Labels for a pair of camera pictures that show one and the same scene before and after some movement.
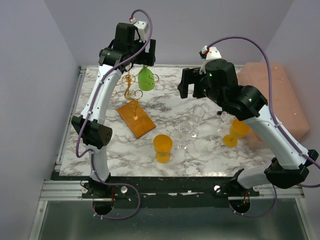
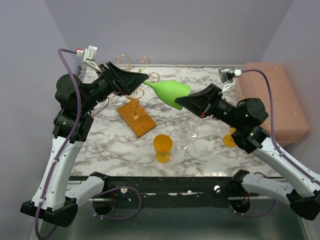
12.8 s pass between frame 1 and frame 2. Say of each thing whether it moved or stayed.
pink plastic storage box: stayed
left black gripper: moved
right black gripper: moved
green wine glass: moved
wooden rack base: stayed
